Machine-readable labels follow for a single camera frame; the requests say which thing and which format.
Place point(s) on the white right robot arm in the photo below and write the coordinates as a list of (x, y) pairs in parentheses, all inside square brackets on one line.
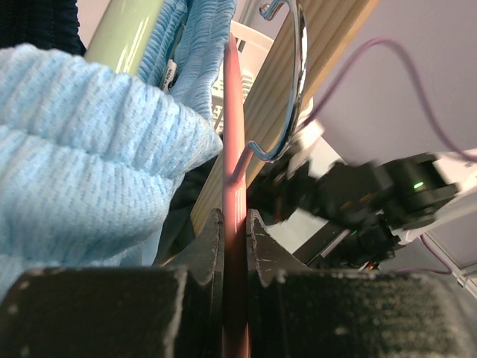
[(421, 186)]

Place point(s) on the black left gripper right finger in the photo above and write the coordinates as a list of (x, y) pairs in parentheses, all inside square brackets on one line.
[(266, 258)]

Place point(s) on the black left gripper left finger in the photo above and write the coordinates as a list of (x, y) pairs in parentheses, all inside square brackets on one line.
[(204, 256)]

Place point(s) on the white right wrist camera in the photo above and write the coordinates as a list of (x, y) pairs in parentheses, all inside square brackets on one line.
[(303, 144)]

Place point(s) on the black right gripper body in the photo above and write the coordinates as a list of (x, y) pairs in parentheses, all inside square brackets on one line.
[(346, 194)]

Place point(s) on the white plastic laundry basket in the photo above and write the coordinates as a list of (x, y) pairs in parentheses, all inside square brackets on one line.
[(253, 48)]

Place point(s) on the pink hanger with metal hook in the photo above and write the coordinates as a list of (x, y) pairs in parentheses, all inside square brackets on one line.
[(237, 154)]

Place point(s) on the navy blue shorts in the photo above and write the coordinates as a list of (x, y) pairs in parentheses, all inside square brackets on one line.
[(76, 46)]

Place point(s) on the pale green hanger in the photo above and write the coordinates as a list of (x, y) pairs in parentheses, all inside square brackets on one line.
[(122, 35)]

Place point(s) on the dark grey shorts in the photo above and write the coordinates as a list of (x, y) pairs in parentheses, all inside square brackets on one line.
[(177, 231)]

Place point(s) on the light blue shorts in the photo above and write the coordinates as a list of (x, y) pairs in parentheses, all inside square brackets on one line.
[(91, 159)]

